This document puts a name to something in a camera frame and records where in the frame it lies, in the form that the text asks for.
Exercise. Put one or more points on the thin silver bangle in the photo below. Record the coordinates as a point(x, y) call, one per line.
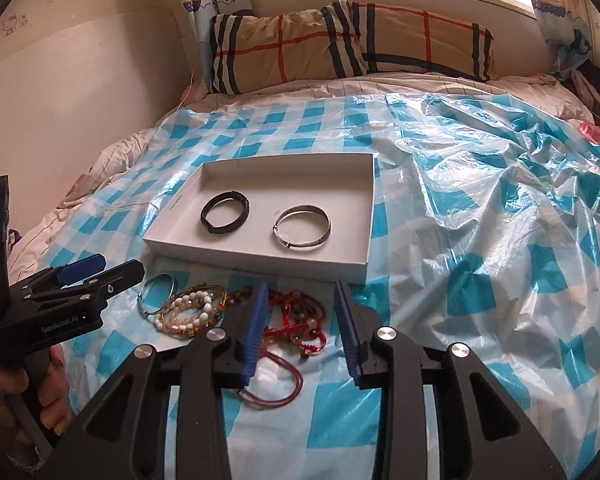
point(145, 311)

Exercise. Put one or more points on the wide silver bangle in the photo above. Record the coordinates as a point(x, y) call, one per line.
point(302, 246)

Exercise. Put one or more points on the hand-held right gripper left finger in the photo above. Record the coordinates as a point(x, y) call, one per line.
point(252, 340)

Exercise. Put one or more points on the red plastic bag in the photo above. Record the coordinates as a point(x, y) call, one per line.
point(597, 132)

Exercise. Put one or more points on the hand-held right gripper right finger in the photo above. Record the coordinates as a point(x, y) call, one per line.
point(352, 340)

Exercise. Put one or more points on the person's left hand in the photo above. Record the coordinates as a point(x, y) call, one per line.
point(55, 400)

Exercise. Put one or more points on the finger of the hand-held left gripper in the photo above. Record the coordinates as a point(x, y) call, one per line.
point(115, 280)
point(82, 267)

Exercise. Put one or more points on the white cardboard box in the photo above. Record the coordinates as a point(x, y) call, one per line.
point(260, 185)

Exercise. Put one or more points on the blue checked plastic sheet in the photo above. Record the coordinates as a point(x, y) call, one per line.
point(480, 210)

